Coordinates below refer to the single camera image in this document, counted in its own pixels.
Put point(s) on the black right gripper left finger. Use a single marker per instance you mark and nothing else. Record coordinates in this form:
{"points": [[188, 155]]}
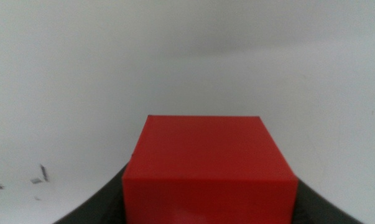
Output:
{"points": [[106, 211]]}

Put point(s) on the red cube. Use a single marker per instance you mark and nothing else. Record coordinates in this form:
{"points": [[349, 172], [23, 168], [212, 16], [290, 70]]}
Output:
{"points": [[209, 168]]}

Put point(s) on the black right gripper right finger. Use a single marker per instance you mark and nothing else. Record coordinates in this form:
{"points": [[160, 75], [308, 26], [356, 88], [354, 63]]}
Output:
{"points": [[311, 214]]}

